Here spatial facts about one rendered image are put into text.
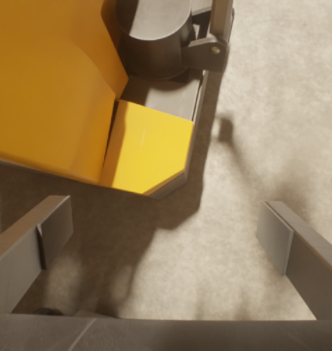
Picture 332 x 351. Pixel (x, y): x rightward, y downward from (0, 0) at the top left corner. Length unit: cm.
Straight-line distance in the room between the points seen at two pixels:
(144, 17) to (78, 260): 80
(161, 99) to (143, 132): 14
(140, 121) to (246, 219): 53
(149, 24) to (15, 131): 37
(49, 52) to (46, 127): 10
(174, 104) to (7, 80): 43
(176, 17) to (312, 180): 70
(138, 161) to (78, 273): 57
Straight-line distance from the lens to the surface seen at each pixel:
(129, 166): 57
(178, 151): 60
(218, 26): 60
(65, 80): 43
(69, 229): 17
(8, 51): 37
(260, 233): 17
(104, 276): 99
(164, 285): 95
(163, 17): 62
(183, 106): 68
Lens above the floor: 91
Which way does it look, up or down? 80 degrees down
